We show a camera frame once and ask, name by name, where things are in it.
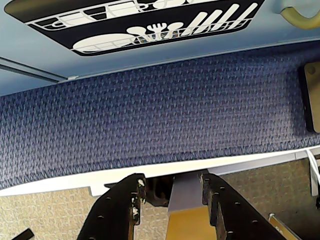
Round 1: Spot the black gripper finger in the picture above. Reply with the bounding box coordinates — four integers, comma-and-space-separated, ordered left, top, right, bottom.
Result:
201, 172, 284, 240
76, 173, 147, 240

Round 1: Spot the black flat strip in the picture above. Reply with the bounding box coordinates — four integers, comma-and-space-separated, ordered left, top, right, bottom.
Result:
9, 228, 35, 240

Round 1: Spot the blue woven mat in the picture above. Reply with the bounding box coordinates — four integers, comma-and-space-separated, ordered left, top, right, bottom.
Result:
0, 52, 320, 190

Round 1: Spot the wooden board with black edge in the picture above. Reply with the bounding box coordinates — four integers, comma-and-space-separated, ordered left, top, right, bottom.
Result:
297, 62, 320, 133

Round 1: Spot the blue toy dishwasher panel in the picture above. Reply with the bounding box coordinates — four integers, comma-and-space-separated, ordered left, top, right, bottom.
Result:
0, 0, 320, 97

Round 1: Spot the gray and wooden post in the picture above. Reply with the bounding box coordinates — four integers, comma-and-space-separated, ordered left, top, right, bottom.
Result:
167, 172, 216, 240

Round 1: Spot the white cable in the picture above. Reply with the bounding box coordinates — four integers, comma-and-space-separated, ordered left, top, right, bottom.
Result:
305, 147, 320, 197

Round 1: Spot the pale yellow curved handle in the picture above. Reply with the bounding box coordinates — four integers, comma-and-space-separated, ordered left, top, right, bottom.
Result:
279, 5, 320, 30

